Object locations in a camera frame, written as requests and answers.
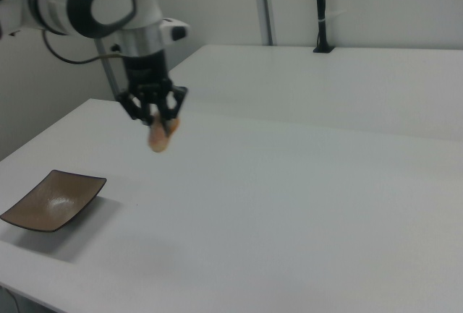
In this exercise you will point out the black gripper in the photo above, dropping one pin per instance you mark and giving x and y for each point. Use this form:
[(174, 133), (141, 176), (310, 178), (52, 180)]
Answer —
[(146, 72)]

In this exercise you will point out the sugared bread roll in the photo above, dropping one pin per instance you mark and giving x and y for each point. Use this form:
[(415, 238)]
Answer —
[(158, 143)]

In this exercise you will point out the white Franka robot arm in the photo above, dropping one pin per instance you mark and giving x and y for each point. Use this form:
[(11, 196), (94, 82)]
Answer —
[(65, 2)]

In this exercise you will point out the brown square ceramic plate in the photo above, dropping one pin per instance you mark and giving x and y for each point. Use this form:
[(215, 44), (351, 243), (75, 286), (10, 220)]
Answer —
[(50, 201)]

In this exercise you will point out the black pole with clamp base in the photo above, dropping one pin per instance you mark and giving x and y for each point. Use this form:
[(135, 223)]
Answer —
[(321, 9)]

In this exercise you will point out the aluminium profile post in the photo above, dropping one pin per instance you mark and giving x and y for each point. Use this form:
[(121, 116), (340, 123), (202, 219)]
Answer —
[(263, 5), (111, 74)]

